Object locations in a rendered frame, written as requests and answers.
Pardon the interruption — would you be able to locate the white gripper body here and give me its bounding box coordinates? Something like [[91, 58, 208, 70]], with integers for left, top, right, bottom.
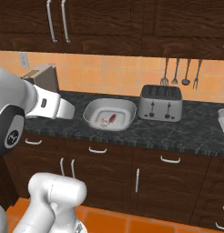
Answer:
[[56, 98, 76, 121]]

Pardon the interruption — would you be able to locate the red raw steak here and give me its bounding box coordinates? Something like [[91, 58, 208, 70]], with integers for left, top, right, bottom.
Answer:
[[108, 113, 118, 125]]

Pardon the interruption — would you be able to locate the white square tupperware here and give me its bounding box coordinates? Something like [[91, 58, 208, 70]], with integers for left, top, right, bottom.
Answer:
[[82, 97, 138, 132]]

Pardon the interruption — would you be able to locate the dark wood drawer front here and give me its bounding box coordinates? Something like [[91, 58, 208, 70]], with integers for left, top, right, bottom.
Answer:
[[132, 147, 214, 175], [22, 131, 66, 154], [64, 137, 135, 162]]

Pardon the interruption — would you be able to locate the brown box with label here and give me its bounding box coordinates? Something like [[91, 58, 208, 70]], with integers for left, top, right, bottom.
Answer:
[[20, 64, 60, 94]]

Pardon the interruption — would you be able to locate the dark wood base cupboard door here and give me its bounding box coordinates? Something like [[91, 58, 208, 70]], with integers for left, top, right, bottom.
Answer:
[[66, 151, 134, 215], [7, 147, 68, 199], [130, 162, 210, 226]]

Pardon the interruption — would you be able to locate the silver four-slot toaster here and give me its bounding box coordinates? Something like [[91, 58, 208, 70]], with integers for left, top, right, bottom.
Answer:
[[137, 84, 184, 123]]

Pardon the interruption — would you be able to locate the hanging metal ladle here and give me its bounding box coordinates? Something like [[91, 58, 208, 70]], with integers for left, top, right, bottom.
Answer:
[[180, 58, 192, 86]]

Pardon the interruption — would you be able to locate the hanging metal meat fork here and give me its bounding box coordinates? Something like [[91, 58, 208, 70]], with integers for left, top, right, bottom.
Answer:
[[192, 59, 204, 90]]

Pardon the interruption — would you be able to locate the dark wood drawer stack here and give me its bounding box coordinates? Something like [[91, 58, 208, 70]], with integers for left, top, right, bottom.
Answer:
[[189, 155, 224, 233]]

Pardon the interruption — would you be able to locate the silver base cupboard handle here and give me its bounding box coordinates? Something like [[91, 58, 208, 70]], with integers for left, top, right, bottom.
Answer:
[[59, 157, 66, 177], [134, 167, 141, 194], [70, 158, 76, 179]]

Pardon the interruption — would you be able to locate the white wall outlet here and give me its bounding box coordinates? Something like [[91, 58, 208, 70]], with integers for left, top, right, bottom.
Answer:
[[17, 52, 30, 68]]

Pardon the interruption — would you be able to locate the dark wood wall cupboard door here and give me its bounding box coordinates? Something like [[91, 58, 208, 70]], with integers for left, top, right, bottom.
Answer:
[[57, 0, 143, 56], [140, 0, 224, 61], [0, 0, 59, 53]]

